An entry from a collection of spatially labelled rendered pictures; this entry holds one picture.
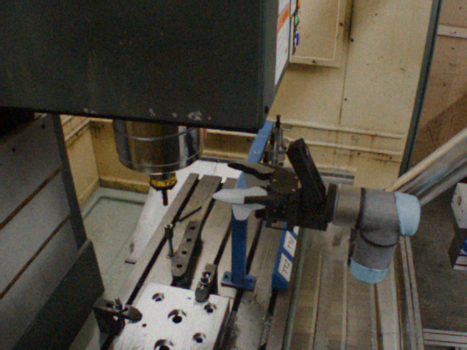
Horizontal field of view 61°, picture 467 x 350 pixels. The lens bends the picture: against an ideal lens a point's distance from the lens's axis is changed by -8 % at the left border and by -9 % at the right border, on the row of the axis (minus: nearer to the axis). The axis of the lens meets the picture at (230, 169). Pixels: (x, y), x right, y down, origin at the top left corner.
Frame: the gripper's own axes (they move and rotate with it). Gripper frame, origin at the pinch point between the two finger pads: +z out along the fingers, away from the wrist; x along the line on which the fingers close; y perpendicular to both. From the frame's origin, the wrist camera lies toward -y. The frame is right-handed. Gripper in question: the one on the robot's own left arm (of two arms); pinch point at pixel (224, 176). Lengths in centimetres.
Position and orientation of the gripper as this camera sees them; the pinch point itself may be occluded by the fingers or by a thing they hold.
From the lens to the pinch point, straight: 77.8
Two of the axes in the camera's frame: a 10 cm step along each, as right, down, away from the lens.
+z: -9.7, -1.5, 1.8
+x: 2.3, -5.1, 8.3
